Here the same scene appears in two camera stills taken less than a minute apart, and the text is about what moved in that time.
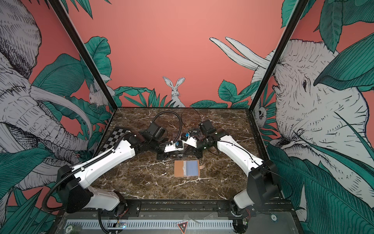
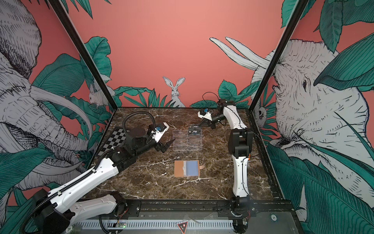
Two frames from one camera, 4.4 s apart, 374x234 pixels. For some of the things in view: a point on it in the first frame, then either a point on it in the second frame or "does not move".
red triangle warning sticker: x=183 y=226 does not move
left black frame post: x=82 y=48 does not move
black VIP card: x=181 y=153 → x=195 y=127
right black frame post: x=298 y=11 does not move
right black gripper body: x=203 y=145 → x=217 y=118
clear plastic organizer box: x=193 y=137 does not move
